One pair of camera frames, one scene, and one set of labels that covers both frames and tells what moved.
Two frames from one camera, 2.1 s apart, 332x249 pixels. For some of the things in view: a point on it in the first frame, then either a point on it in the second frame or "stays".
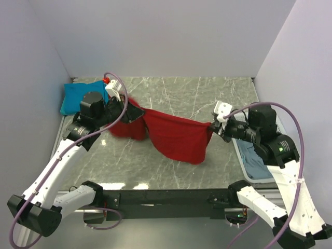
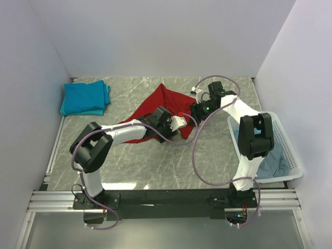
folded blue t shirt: x=74 y=93 stays
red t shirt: x=187 y=140 -> x=176 y=102
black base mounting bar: x=166 y=205 stays
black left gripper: x=133 y=112 -> x=169 y=134
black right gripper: x=222 y=128 -> x=195 y=108
